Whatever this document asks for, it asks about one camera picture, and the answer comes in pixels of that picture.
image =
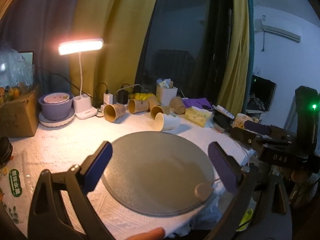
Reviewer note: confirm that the black power adapter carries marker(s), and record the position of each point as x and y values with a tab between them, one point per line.
122	96

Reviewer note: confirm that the white paper cup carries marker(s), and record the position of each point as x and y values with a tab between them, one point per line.
167	122

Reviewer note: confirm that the white woven basket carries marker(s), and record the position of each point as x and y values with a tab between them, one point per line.
166	95

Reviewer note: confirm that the patterned white mug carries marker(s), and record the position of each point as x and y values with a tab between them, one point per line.
240	121

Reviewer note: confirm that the wide yellow curtain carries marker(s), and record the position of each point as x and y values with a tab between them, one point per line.
112	30

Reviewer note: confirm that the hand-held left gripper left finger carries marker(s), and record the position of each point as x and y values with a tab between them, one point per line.
103	155

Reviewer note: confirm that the white air conditioner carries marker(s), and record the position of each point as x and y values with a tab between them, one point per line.
277	31

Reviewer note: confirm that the white tube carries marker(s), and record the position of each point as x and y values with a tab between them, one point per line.
223	111

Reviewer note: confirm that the printed plastic bag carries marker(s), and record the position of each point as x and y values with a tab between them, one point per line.
15	185

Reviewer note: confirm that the cardboard box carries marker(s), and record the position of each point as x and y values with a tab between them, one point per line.
17	117

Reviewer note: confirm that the dark round jar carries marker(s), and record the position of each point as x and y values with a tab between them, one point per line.
5	151

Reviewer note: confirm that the white desk lamp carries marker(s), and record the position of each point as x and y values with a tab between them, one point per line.
82	80

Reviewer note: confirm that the pink inner bowl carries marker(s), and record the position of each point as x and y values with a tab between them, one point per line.
56	98

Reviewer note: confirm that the round grey plate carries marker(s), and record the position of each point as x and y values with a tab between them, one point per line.
152	170

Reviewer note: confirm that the clear bag of oranges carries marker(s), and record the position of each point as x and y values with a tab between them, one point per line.
12	77

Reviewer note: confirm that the dark window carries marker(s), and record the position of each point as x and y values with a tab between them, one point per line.
185	35

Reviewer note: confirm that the white scalloped plate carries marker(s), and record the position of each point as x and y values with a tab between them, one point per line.
57	123

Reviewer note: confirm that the white wall charger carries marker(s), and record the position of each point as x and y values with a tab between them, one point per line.
108	99

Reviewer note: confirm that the yellow cloth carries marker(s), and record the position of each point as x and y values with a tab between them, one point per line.
142	96

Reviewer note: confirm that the purple cloth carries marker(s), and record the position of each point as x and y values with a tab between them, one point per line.
197	103

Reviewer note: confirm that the yellow tissue pack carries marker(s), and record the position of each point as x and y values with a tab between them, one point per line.
198	116

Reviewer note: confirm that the black pouch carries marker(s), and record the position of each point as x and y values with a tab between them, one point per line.
221	122

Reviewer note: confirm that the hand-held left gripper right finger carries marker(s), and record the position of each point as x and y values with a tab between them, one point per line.
220	160

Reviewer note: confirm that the narrow yellow curtain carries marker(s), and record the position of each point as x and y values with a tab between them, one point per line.
238	42

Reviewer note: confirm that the purple bowl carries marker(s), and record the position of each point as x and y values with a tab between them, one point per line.
56	110

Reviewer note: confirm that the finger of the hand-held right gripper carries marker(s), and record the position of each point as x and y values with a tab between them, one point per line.
243	137
257	128

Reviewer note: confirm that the black monitor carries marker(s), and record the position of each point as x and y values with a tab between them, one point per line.
262	92

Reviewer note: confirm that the brown paper cup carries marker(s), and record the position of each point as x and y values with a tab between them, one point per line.
154	102
178	105
160	110
113	112
138	105

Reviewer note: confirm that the grey curtain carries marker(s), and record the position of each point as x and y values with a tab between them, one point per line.
37	25

